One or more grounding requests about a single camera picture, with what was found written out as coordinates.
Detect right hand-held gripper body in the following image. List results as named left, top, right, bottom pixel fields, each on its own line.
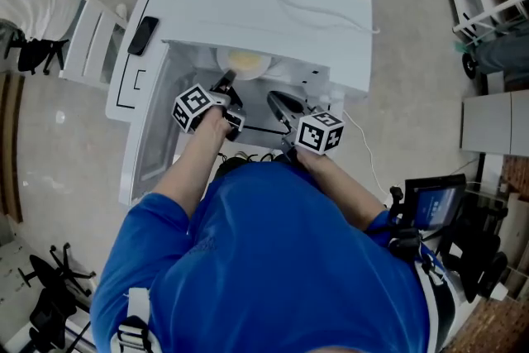
left=282, top=107, right=346, bottom=163

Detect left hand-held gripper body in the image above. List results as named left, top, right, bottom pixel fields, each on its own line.
left=172, top=83, right=247, bottom=142

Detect pale yellow food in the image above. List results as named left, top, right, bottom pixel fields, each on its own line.
left=226, top=50, right=264, bottom=69

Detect white plate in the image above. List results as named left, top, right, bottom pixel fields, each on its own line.
left=214, top=46, right=274, bottom=82

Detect white microwave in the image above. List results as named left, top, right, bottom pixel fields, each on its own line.
left=118, top=0, right=373, bottom=207

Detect person's left forearm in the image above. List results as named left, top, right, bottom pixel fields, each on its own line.
left=151, top=107, right=232, bottom=220

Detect person's right forearm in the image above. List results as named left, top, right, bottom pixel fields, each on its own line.
left=295, top=148, right=389, bottom=232

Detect black shorts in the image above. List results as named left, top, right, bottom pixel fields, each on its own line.
left=214, top=152, right=298, bottom=179

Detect black smartphone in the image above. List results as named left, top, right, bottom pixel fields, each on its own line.
left=126, top=16, right=160, bottom=56

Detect white slatted chair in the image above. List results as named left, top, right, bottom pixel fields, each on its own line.
left=59, top=0, right=127, bottom=90

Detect black tablet screen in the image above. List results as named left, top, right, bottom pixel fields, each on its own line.
left=403, top=174, right=468, bottom=231

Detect blue shirt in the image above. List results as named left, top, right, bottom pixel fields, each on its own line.
left=89, top=161, right=431, bottom=353

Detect black office chair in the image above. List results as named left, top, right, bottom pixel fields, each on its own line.
left=3, top=32, right=69, bottom=76
left=28, top=289, right=82, bottom=353
left=437, top=193, right=509, bottom=303
left=18, top=243, right=98, bottom=298

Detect grey cabinet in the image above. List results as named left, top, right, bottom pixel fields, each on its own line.
left=460, top=89, right=529, bottom=157

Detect cart with grey cover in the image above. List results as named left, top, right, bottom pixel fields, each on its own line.
left=454, top=26, right=529, bottom=82

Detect white floor cable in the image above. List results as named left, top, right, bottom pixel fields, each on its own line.
left=341, top=109, right=389, bottom=195

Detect blue and white shoulder strap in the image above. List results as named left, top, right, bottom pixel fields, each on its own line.
left=412, top=251, right=458, bottom=353

